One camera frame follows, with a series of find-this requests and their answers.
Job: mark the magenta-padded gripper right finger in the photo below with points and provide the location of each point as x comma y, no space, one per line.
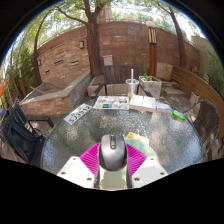
137,160

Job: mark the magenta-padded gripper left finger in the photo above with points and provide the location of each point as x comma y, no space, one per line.
87,160

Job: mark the grey and black computer mouse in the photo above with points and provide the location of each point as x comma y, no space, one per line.
112,151

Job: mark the round pastel mouse pad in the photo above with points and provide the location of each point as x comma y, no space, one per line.
113,178

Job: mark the yellow paper note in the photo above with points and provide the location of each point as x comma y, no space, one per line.
136,137

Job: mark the white license plate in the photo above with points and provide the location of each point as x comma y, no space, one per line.
77,114

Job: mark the white open book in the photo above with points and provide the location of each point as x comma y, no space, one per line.
142,103

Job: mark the small blue booklet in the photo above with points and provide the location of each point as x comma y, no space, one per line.
164,107

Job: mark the green marker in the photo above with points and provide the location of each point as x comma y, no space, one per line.
178,115

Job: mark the black backpack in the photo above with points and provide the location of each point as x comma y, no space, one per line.
23,141

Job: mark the stone raised counter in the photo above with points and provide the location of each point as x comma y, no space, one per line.
56,100

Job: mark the clear plastic cup with straw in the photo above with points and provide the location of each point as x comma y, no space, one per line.
132,87

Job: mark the concrete block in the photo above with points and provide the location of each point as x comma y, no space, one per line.
96,87

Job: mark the white rectangular planter box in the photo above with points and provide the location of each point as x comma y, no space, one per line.
153,87

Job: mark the black slatted patio chair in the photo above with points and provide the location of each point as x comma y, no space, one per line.
16,130

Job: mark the dark wicker chair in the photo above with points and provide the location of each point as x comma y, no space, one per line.
206,120

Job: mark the dark wooden slatted chair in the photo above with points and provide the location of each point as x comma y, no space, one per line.
115,74

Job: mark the tan stone slab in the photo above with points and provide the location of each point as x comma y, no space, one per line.
165,70

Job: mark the curved wooden bench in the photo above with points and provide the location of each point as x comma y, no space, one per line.
196,85

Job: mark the beige utility box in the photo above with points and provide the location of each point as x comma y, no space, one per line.
108,60

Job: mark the large tree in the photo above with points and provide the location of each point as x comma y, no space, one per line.
93,46

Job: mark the thin curved tree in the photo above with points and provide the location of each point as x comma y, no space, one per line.
36,56

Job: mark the thin leaning tree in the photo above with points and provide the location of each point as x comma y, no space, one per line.
180,43

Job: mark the black wall lamp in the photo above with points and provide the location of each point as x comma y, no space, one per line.
82,44
39,62

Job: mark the wooden lantern post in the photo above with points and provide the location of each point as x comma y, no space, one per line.
152,50

